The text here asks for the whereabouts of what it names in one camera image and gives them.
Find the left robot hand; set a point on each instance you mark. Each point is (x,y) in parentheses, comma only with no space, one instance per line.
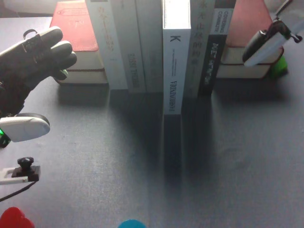
(28,66)

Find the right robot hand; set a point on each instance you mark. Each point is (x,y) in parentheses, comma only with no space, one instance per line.
(263,47)

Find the black-spined book white label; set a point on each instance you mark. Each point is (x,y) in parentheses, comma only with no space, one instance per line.
(211,66)

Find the grey book Chinese characters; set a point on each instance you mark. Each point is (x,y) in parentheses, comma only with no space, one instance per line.
(197,47)

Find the white Fashion India book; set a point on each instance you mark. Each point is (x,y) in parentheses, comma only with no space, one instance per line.
(175,71)

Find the green toy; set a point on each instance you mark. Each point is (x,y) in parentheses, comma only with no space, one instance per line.
(279,66)

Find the red hardcover book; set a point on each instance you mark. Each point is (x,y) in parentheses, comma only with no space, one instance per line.
(71,26)
(247,23)

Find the white book orange characters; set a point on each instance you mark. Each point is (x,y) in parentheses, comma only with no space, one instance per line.
(107,47)

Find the grey table cloth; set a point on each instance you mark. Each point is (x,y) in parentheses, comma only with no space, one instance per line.
(95,178)

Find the red heart-shaped toy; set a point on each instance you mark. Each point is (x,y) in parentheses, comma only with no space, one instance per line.
(14,218)

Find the teal round toy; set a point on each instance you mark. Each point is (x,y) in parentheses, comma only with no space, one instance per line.
(130,224)

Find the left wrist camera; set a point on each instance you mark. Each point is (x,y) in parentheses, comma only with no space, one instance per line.
(26,167)

